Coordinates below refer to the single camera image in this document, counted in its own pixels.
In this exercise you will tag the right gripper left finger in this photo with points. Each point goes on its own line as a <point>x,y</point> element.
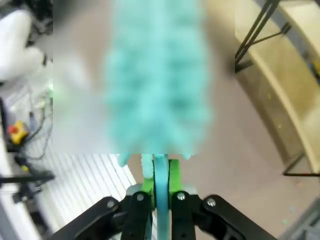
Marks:
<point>135,220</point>

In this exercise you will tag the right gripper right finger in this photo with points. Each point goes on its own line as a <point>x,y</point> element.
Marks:
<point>182,220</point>

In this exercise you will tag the teal fluffy duster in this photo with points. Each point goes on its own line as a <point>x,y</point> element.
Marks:
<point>160,75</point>

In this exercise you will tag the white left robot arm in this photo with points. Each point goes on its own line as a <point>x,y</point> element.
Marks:
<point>15,50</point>

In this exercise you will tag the black metal bar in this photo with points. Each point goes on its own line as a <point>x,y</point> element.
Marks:
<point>25,178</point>

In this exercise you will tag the yellow emergency stop box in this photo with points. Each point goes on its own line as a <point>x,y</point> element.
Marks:
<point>17,131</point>

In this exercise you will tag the wooden shelf with black frame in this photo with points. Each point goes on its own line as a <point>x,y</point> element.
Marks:
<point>287,87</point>

